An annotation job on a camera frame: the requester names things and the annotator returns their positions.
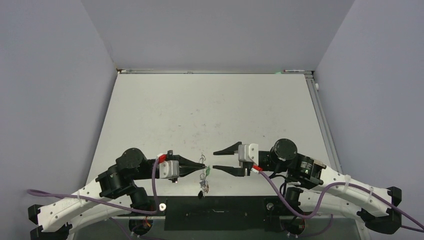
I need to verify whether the silver metal key organizer ring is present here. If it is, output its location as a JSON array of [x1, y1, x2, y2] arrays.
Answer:
[[197, 153, 211, 200]]

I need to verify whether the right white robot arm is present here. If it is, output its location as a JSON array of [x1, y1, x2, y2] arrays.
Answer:
[[214, 138, 402, 235]]

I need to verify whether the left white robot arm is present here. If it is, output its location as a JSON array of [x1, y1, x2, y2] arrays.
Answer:
[[27, 147, 207, 240]]

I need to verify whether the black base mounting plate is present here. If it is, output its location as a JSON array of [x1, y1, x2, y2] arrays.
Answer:
[[130, 196, 305, 233]]

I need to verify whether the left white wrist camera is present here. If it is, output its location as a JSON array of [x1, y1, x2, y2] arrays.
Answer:
[[156, 152, 180, 180]]

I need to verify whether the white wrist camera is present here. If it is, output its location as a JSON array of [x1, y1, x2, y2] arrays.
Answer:
[[237, 143, 259, 165], [156, 152, 180, 180]]

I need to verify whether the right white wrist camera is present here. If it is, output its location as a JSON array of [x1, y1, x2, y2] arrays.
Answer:
[[237, 143, 259, 165]]

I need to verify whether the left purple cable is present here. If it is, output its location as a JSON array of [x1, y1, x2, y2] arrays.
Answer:
[[26, 155, 163, 216]]

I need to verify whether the aluminium frame rail right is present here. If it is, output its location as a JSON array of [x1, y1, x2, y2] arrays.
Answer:
[[304, 73, 343, 173]]

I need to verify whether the aluminium frame rail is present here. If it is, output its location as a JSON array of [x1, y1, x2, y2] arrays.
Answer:
[[304, 73, 343, 173], [117, 69, 314, 75]]

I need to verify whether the aluminium frame rail back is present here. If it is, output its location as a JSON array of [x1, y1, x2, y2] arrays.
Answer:
[[117, 69, 314, 75]]

